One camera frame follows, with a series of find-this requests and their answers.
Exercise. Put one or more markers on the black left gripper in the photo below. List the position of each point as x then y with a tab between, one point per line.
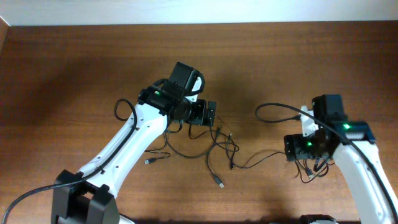
200	105

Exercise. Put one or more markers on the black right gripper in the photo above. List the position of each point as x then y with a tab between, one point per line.
293	148

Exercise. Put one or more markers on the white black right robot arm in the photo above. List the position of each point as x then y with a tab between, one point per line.
351	145

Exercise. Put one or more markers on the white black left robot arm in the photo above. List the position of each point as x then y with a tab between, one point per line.
89	196

